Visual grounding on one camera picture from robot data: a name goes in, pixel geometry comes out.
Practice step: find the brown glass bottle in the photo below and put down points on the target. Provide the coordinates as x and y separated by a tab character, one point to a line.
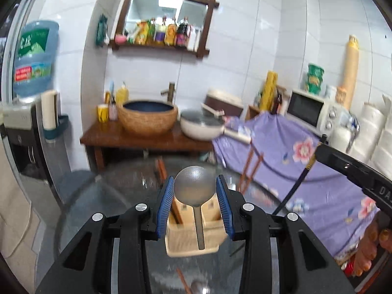
278	101

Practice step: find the blue toothbrush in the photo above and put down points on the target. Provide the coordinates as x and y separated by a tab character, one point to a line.
111	88

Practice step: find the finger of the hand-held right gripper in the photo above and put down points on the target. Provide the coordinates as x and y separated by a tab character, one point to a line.
332	159

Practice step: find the stack of paper cups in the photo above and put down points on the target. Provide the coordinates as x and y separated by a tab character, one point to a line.
49	108

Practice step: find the bronze faucet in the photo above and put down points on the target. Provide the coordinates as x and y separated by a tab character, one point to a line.
170	93

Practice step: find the wooden framed mirror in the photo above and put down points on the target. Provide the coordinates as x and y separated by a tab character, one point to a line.
167	6

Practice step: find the teal cup holder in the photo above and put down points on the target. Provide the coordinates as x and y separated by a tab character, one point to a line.
58	130

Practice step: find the glass pan lid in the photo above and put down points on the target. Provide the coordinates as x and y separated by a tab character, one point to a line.
200	118

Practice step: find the white electric kettle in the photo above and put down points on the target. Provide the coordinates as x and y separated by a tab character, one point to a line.
341	137

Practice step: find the purple label bottle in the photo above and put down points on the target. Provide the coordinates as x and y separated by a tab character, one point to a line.
160	33

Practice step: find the yellow roll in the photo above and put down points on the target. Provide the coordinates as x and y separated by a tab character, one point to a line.
269	93

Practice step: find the white plastic bottle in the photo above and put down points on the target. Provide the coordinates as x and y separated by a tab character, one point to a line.
193	39

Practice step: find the woven basin sink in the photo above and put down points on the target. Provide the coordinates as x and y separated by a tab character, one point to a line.
148	122

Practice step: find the dark soy sauce bottle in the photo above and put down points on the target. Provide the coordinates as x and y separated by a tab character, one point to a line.
182	35

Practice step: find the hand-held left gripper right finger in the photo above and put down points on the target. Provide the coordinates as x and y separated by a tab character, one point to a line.
223	209

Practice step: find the person's right hand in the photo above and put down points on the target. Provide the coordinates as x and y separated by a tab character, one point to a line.
369	242

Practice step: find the pink pump bottle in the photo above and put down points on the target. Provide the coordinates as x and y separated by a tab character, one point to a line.
113	112

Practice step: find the green cap oil bottle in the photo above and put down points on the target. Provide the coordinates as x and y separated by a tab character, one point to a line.
152	33

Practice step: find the orange noodle cup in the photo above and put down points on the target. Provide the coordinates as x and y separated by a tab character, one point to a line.
341	96

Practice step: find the purple floral cloth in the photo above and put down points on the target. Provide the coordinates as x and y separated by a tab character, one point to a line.
321	196

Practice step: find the yellow soap bottle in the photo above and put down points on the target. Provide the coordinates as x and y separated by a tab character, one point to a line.
122	95

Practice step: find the brown white rice cooker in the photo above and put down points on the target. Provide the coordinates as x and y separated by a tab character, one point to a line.
222	102

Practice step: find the green noodle cup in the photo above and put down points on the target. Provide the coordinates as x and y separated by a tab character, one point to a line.
314	79
312	89
316	69

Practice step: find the white microwave oven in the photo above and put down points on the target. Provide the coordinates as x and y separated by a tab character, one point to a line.
309	113

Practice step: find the grey round bin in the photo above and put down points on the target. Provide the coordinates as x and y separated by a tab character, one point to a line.
76	185

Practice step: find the round glass table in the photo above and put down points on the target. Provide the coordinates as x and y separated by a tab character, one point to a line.
101	208

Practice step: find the cream frying pan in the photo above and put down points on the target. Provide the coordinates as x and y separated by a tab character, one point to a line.
199	131

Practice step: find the yellow plastic utensil holder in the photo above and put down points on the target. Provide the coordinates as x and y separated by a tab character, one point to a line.
183	240

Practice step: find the yellow green snack packet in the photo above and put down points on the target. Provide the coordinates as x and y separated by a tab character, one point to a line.
142	33

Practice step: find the wooden box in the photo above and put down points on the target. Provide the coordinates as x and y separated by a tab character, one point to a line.
251	113

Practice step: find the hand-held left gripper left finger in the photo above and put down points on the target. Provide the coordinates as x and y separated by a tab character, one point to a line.
164	209

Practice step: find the yellow cup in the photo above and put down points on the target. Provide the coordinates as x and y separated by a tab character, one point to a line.
103	114

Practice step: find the dark brown wooden chopstick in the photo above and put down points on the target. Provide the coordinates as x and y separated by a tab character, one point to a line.
177	213

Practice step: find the green hanging packet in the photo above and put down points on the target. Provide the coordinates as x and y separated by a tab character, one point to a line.
102	32

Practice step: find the metal spoon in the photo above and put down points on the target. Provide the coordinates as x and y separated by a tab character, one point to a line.
194	183
200	288

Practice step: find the wooden vanity table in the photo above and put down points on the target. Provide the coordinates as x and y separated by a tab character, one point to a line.
113	142

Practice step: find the black chopstick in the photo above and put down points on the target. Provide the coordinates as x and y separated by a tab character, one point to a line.
294	190

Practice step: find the white water dispenser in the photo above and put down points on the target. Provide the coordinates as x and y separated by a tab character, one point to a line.
21	147

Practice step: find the cream spatula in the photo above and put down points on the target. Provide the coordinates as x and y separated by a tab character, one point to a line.
211	110

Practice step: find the blue water jug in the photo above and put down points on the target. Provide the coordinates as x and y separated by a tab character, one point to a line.
35	58

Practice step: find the pink bowl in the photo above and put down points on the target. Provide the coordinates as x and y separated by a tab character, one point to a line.
120	38

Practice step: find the tall beige cup stack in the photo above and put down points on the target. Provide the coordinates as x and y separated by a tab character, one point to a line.
350	70

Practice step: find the yellow label bottle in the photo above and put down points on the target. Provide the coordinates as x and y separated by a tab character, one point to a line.
170	34

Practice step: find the white tub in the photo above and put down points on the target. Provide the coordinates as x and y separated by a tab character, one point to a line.
330	92

